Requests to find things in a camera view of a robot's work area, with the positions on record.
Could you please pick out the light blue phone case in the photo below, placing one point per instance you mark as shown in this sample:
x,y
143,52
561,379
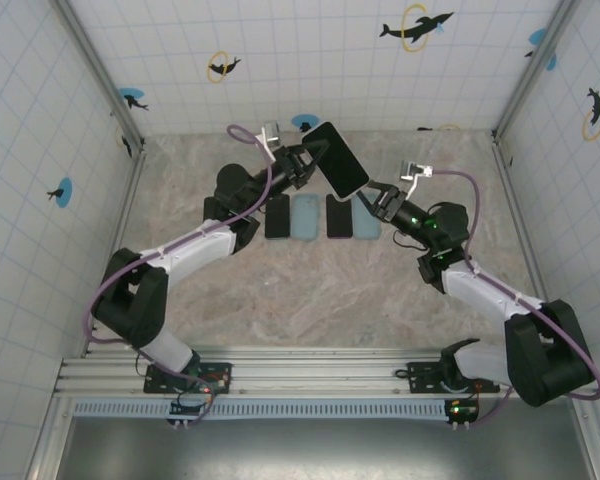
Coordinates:
x,y
303,217
367,227

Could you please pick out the large black smartphone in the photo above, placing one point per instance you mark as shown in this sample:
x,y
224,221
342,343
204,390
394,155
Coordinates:
x,y
337,157

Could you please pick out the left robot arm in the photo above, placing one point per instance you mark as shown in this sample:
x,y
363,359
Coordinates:
x,y
130,300

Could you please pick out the penguin blue oval sticker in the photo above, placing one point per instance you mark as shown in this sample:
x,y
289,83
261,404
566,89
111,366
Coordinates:
x,y
300,119

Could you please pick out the shark blue oval sticker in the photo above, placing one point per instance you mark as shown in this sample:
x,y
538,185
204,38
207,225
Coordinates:
x,y
130,93

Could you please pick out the seal blue oval sticker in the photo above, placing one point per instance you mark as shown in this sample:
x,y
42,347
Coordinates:
x,y
66,192

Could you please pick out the black controller box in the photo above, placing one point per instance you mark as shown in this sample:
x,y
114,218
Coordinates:
x,y
185,409
462,411

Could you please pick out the small circuit board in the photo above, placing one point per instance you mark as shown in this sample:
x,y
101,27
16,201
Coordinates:
x,y
221,381

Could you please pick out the blue patch sticker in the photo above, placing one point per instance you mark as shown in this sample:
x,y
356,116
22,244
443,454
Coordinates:
x,y
537,36

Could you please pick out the grey metal sheet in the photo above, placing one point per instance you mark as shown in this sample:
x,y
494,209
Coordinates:
x,y
330,450

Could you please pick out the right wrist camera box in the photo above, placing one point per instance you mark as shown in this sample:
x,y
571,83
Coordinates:
x,y
411,170

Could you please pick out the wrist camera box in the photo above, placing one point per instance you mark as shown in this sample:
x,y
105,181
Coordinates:
x,y
272,132
411,170

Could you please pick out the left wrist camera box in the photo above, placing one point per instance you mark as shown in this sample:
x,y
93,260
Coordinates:
x,y
272,132

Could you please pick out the aluminium floor rail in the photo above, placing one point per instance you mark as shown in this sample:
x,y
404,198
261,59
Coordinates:
x,y
524,225
126,210

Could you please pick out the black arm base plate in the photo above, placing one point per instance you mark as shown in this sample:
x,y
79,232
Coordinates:
x,y
420,382
152,385

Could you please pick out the aluminium frame post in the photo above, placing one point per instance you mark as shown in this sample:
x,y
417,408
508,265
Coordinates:
x,y
591,440
100,75
50,440
537,65

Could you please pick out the wide aluminium mounting rail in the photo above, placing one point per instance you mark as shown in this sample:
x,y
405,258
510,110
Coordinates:
x,y
305,372

